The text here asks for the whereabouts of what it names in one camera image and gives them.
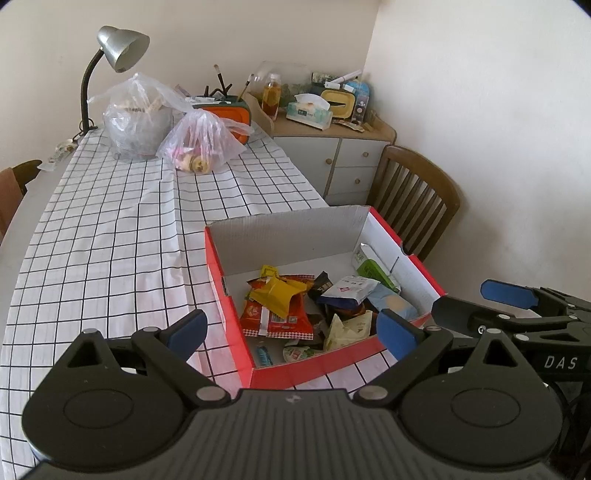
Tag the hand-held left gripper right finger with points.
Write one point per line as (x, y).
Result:
(395, 334)

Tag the white wooden cabinet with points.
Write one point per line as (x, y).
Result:
(304, 161)

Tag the pink plastic bag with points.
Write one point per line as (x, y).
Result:
(198, 138)

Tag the clear glass jar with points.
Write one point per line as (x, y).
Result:
(291, 74)

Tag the blue packaged item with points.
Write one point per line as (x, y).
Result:
(362, 99)

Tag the orange storage container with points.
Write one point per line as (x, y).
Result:
(226, 113)

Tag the green tissue box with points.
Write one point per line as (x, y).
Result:
(307, 113)

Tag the light blue snack packet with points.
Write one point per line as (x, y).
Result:
(392, 304)

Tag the grey desk lamp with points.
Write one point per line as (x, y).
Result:
(122, 46)

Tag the brown wooden chair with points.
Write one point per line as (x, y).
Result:
(27, 173)
(415, 184)

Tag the black brush stand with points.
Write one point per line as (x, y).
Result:
(221, 90)

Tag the black snack packet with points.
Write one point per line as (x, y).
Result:
(323, 284)

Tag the paint brush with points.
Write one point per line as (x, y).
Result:
(244, 87)

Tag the green white snack packet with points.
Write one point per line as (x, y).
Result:
(300, 353)

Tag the yellow tissue holder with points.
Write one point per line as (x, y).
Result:
(339, 106)

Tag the cream snack packet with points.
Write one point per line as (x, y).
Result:
(346, 330)

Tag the white blue snack packet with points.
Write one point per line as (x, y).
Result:
(351, 288)

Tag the white tube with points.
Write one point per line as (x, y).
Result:
(344, 77)

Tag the red cardboard box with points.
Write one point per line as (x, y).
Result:
(300, 373)

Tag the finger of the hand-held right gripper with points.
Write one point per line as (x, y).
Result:
(455, 311)
(505, 293)

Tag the red snack packet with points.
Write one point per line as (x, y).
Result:
(277, 325)

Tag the brown snack packet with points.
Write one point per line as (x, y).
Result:
(344, 308)

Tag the amber liquid bottle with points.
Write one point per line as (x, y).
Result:
(271, 94)

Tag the clear plastic bag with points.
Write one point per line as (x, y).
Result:
(134, 124)

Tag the checked white tablecloth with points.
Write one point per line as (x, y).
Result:
(115, 230)

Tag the plain yellow snack packet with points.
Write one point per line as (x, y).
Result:
(277, 293)

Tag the small blue snack packet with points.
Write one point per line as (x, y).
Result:
(264, 356)

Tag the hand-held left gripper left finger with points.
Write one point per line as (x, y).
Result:
(187, 330)

